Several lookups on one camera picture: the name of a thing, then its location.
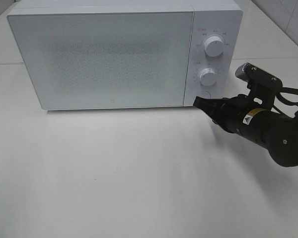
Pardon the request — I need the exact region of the black cable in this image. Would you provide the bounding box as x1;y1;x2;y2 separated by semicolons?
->
273;85;298;117

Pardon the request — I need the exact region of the white microwave door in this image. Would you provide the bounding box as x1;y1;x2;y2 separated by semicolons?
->
7;12;193;110

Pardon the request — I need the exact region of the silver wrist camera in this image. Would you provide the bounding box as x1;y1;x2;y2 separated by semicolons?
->
234;62;252;82

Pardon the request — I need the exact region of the white microwave oven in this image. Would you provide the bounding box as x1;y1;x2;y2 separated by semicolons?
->
7;0;243;107

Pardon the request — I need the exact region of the white power knob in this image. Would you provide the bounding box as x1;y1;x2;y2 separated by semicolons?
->
204;35;224;57

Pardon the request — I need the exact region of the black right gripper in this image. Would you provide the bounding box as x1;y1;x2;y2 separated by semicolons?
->
193;94;261;133

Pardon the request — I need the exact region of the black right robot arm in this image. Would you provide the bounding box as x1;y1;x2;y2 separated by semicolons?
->
193;94;298;167

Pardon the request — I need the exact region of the white timer knob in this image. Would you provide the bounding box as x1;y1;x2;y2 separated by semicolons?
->
199;68;217;86

